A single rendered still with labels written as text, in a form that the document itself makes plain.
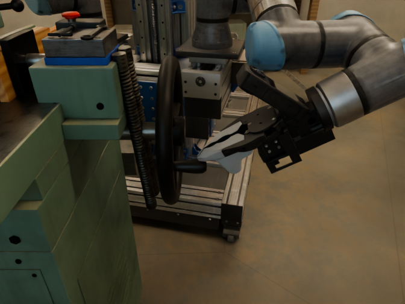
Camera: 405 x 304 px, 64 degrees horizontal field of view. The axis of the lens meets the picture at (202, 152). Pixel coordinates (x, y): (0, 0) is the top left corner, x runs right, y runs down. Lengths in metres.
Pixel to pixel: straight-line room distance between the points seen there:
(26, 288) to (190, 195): 0.87
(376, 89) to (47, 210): 0.51
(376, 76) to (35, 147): 0.48
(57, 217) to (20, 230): 0.06
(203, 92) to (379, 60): 0.70
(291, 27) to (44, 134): 0.41
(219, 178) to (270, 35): 1.07
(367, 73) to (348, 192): 1.47
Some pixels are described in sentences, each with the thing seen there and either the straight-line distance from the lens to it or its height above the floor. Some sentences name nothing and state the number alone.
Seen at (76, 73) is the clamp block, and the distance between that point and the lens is 0.56.
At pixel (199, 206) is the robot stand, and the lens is 1.39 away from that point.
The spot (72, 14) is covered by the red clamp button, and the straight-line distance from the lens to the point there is 0.64.
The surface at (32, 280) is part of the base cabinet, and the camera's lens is 0.65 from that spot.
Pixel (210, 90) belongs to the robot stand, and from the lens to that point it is 1.10.
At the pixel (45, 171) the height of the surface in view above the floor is 0.83.
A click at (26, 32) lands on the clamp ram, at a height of 0.99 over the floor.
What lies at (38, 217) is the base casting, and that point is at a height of 0.78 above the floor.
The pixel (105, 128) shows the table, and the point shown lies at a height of 0.86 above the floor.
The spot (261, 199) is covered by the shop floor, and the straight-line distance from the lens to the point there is 1.75.
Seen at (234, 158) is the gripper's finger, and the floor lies 0.83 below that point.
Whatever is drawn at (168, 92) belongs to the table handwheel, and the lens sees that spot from 0.52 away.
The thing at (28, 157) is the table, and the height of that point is 0.88.
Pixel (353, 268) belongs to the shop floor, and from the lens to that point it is 1.55.
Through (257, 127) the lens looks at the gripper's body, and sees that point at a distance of 0.49.
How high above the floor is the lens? 1.12
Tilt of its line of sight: 32 degrees down
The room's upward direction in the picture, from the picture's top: straight up
